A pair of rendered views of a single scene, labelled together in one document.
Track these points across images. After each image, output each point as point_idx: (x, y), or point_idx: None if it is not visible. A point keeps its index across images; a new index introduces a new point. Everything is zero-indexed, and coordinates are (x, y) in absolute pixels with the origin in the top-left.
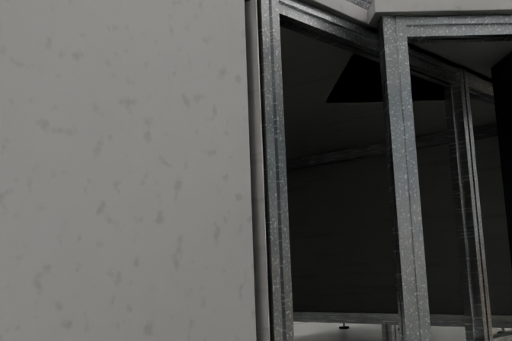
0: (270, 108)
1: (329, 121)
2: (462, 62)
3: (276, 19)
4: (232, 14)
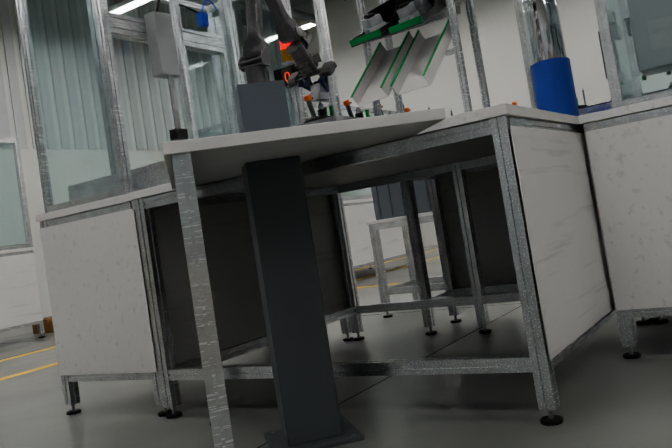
0: (144, 255)
1: (427, 152)
2: None
3: (142, 213)
4: (129, 219)
